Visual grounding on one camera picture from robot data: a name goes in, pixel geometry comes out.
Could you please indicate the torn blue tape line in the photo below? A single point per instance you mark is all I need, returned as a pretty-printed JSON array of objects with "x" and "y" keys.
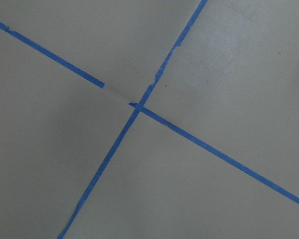
[{"x": 82, "y": 200}]

